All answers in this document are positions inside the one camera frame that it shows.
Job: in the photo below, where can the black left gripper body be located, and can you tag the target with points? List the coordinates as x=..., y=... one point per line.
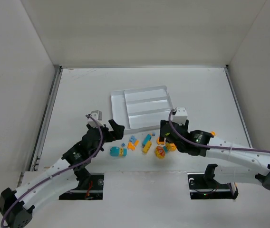
x=107, y=134

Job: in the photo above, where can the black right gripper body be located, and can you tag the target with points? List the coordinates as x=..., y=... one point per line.
x=169, y=130

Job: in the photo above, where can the teal long duplo brick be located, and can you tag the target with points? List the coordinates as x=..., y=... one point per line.
x=146, y=140

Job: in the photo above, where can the teal rounded duplo block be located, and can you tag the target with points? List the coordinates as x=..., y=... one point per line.
x=115, y=151

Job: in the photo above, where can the yellow long duplo brick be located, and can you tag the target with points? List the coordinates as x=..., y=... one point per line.
x=147, y=147

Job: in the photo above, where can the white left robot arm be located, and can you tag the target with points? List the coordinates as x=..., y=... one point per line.
x=67, y=173

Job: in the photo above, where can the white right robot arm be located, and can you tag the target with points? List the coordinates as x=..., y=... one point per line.
x=251, y=165

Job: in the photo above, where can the orange round lego piece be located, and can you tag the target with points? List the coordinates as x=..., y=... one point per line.
x=160, y=142

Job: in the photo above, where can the orange half-round lego piece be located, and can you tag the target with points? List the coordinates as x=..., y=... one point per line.
x=170, y=147

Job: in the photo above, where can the light blue lego plate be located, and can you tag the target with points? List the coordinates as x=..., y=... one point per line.
x=133, y=139

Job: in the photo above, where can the orange small lego plates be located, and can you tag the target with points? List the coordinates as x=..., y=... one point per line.
x=131, y=146

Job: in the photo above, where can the white divided plastic tray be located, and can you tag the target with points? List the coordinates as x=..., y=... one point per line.
x=140, y=110

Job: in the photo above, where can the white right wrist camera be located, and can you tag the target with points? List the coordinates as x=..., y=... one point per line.
x=180, y=115

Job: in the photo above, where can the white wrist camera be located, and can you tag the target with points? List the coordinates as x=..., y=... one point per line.
x=96, y=119
x=180, y=115

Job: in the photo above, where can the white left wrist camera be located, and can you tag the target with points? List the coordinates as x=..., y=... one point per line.
x=96, y=119

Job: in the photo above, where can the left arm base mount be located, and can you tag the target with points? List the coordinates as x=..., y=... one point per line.
x=89, y=189

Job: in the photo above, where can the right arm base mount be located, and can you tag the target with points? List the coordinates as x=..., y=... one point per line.
x=203, y=186

